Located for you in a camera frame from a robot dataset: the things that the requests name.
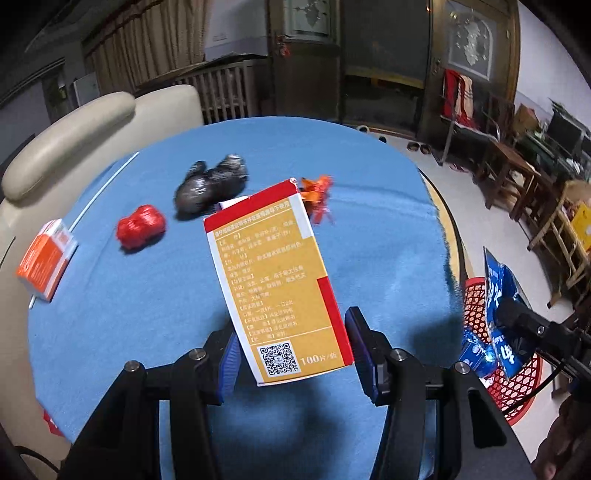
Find red plastic mesh basket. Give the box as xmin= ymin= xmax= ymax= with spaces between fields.
xmin=462 ymin=277 xmax=543 ymax=425

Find metal frame chair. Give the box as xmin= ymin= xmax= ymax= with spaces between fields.
xmin=438 ymin=90 xmax=515 ymax=167

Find white appliance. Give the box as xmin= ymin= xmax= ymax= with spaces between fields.
xmin=71 ymin=74 xmax=100 ymax=109

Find blue snack packet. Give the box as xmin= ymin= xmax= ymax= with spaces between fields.
xmin=457 ymin=247 xmax=536 ymax=379

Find red and beige hanging clothes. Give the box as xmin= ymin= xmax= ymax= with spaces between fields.
xmin=443 ymin=69 xmax=474 ymax=127

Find crumpled black plastic bag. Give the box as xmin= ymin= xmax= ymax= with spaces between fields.
xmin=173 ymin=152 xmax=247 ymax=220

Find person's right forearm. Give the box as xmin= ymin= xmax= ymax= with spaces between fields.
xmin=531 ymin=394 xmax=591 ymax=480

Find black cable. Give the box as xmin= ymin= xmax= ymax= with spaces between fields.
xmin=503 ymin=360 xmax=573 ymax=411

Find yellow and red medicine box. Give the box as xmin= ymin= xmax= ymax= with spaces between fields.
xmin=203 ymin=178 xmax=355 ymax=387

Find orange and white tissue pack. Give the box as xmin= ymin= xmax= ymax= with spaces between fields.
xmin=16 ymin=218 xmax=78 ymax=303

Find thin white rod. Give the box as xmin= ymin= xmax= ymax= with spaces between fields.
xmin=28 ymin=152 xmax=140 ymax=310

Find light wooden chair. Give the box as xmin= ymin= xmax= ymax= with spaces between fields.
xmin=526 ymin=180 xmax=591 ymax=305

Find black computer monitor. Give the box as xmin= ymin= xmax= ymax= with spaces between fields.
xmin=547 ymin=111 xmax=583 ymax=148

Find wooden baby crib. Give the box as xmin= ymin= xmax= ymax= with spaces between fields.
xmin=178 ymin=60 xmax=271 ymax=125

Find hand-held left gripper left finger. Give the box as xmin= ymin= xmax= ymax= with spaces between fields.
xmin=69 ymin=325 xmax=241 ymax=480

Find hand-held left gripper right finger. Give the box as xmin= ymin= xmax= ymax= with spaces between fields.
xmin=344 ymin=306 xmax=536 ymax=480

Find crumpled red plastic bag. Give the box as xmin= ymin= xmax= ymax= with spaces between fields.
xmin=115 ymin=204 xmax=167 ymax=252

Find dark wooden chair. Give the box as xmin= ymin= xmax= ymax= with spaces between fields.
xmin=480 ymin=138 xmax=541 ymax=222

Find beige leather sofa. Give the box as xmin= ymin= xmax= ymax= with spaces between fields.
xmin=0 ymin=84 xmax=204 ymax=462

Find orange candy wrapper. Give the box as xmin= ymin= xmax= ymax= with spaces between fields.
xmin=298 ymin=174 xmax=335 ymax=226

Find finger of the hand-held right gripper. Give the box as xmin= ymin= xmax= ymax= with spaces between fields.
xmin=496 ymin=298 xmax=556 ymax=352

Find wooden door with glass pane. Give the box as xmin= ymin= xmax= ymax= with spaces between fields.
xmin=268 ymin=0 xmax=345 ymax=125
xmin=418 ymin=0 xmax=520 ymax=144

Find cardboard box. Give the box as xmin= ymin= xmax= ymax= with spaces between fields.
xmin=515 ymin=104 xmax=539 ymax=134

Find beige curtain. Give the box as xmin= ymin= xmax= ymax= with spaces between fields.
xmin=83 ymin=0 xmax=206 ymax=90

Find blue tablecloth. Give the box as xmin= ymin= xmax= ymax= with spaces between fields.
xmin=28 ymin=117 xmax=462 ymax=480

